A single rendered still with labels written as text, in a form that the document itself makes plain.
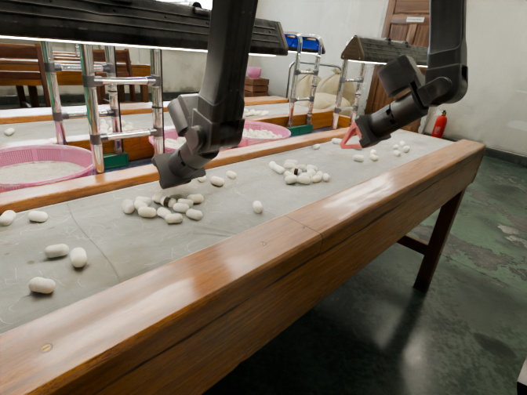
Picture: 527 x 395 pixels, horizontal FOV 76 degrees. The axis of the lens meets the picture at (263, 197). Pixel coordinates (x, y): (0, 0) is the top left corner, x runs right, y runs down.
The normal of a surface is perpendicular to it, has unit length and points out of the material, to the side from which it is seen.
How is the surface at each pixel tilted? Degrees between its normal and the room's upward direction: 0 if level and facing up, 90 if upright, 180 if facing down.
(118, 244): 0
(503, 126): 90
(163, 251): 0
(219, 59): 94
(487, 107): 90
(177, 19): 58
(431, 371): 0
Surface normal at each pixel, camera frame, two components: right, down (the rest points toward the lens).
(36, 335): 0.10, -0.90
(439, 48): -0.71, -0.07
